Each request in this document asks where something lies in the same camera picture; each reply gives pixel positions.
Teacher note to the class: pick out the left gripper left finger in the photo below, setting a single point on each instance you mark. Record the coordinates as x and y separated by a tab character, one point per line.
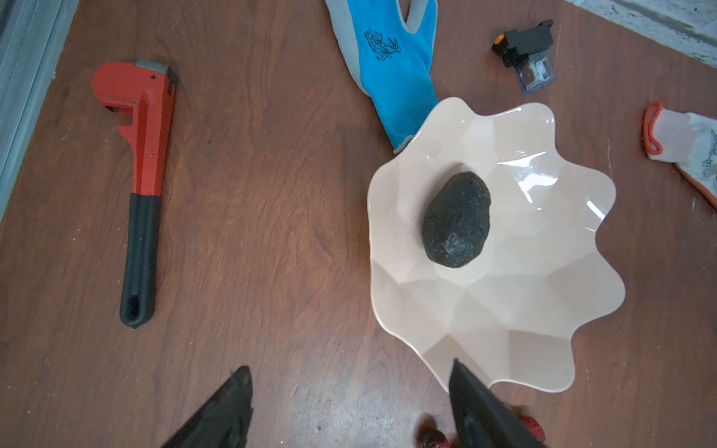
223	421

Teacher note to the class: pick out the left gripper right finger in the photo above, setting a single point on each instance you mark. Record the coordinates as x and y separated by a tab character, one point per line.
481	419

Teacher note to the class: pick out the red cherry pair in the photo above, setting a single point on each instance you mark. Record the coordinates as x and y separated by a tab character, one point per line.
429	436

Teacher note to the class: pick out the dark fake avocado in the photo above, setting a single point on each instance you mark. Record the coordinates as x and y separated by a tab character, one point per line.
457	222

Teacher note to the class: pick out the pink wavy fruit bowl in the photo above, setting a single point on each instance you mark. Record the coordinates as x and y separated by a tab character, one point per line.
510	314

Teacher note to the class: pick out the red pipe wrench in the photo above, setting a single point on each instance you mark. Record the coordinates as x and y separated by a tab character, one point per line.
145	92

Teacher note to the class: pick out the white red work glove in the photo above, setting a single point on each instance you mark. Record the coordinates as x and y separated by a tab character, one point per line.
686	140

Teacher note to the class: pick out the blue work glove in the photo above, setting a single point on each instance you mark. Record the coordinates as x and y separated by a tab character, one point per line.
389	57

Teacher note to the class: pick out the black small relay part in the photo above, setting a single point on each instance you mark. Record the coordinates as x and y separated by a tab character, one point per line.
527	52

